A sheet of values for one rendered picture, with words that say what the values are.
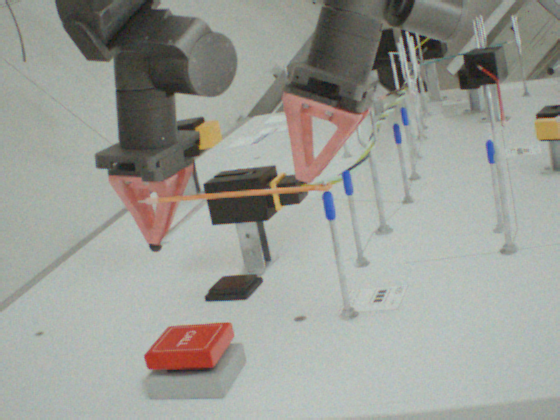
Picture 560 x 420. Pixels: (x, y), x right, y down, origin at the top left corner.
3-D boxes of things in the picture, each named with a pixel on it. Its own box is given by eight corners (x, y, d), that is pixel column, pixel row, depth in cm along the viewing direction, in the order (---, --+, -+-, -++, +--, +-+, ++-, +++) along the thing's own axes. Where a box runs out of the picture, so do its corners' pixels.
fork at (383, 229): (372, 236, 83) (346, 91, 80) (376, 229, 85) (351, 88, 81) (392, 234, 83) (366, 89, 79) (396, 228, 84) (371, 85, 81)
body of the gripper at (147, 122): (203, 149, 85) (199, 75, 83) (154, 177, 76) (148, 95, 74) (146, 146, 87) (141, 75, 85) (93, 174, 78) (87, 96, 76)
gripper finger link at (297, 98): (349, 183, 80) (377, 86, 78) (335, 198, 73) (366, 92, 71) (279, 160, 81) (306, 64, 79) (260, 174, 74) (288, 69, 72)
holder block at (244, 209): (229, 211, 83) (220, 170, 82) (284, 206, 81) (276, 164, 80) (211, 225, 79) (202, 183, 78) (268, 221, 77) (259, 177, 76)
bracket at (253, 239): (256, 259, 84) (245, 209, 82) (279, 257, 83) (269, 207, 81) (238, 277, 80) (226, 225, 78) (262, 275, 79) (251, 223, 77)
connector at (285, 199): (261, 200, 81) (256, 179, 80) (311, 193, 79) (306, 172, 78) (251, 210, 78) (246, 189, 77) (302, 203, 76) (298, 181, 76)
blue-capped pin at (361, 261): (356, 262, 77) (339, 168, 75) (372, 261, 77) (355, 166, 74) (351, 268, 76) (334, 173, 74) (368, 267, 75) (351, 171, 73)
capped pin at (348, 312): (338, 314, 66) (313, 179, 64) (357, 310, 66) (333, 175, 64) (340, 321, 65) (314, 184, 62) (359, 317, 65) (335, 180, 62)
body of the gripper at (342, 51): (374, 97, 80) (395, 23, 78) (358, 107, 70) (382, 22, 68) (308, 76, 81) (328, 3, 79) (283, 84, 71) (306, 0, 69)
